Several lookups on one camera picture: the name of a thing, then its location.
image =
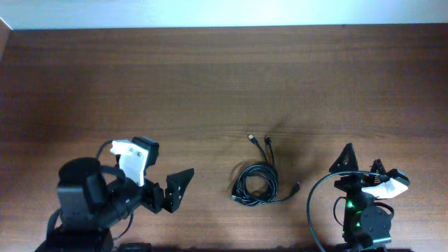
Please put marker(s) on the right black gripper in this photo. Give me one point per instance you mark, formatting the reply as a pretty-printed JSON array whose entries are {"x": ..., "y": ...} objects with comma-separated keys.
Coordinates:
[{"x": 351, "y": 165}]

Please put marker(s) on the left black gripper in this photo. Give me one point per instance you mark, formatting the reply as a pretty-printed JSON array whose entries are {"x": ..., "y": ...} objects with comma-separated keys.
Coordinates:
[{"x": 173, "y": 192}]

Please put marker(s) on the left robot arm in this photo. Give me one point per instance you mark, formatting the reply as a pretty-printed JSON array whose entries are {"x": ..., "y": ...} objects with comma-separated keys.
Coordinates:
[{"x": 94, "y": 197}]

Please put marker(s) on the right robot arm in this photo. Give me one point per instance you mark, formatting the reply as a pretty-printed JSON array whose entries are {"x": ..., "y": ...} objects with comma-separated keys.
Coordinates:
[{"x": 367, "y": 221}]

